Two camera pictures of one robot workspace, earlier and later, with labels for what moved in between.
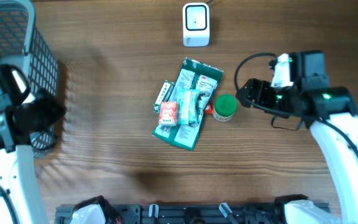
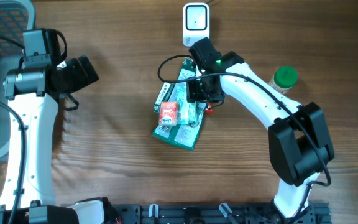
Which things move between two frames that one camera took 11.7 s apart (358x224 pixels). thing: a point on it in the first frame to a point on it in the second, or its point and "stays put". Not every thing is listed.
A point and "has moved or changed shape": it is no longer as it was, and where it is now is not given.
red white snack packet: x=168 y=112 stays put
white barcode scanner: x=196 y=24 stays put
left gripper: x=58 y=108 to x=84 y=80
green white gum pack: x=165 y=91 stays put
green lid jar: x=225 y=106 has moved or changed shape
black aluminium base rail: x=186 y=214 stays put
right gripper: x=251 y=87 to x=193 y=95
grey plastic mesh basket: x=7 y=32 stays put
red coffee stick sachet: x=209 y=109 stays put
